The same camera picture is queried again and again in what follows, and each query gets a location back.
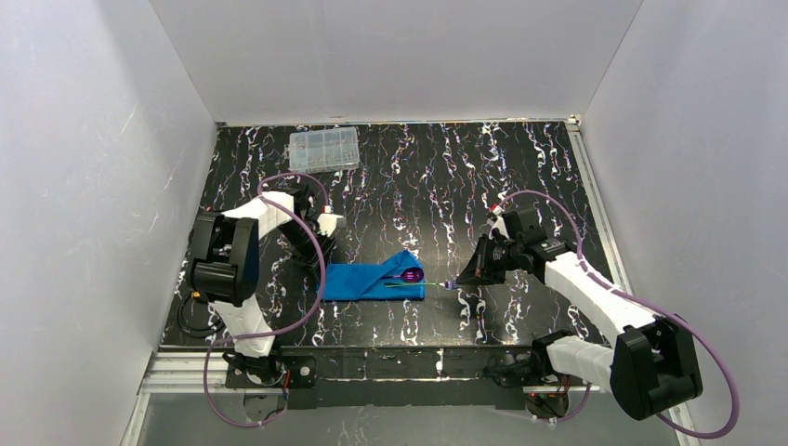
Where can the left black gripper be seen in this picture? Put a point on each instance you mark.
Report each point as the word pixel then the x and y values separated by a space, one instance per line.
pixel 318 249

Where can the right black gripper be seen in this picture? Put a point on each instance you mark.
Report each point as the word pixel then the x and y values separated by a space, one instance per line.
pixel 483 263

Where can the iridescent purple spoon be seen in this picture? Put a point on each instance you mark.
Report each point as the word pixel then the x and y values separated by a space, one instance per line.
pixel 404 279

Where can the blue cloth napkin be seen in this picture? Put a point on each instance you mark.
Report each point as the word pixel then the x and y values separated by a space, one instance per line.
pixel 367 282

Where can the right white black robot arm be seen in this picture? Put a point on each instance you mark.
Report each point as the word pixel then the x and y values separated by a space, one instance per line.
pixel 649 364

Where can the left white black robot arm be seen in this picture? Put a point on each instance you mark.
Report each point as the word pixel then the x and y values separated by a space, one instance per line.
pixel 224 256

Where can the clear plastic compartment box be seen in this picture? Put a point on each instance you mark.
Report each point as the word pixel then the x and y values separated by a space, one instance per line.
pixel 324 151

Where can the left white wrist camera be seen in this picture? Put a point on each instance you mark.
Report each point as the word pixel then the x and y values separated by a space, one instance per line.
pixel 327 224

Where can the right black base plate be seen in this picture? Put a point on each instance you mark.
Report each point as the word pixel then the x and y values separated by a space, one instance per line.
pixel 510 370

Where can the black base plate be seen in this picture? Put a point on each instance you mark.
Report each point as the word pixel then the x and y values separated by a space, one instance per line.
pixel 276 370
pixel 510 370

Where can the right aluminium rail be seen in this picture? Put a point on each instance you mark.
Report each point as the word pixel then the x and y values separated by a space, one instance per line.
pixel 601 201

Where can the aluminium rail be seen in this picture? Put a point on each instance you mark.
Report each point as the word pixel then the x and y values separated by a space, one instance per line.
pixel 193 371
pixel 601 201

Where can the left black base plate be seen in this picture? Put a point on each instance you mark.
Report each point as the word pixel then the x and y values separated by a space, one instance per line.
pixel 276 370

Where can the black coiled cable yellow plug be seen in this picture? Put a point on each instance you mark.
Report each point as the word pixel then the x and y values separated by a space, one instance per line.
pixel 195 320

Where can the front aluminium rail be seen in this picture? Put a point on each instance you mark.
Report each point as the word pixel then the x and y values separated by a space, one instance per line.
pixel 193 371

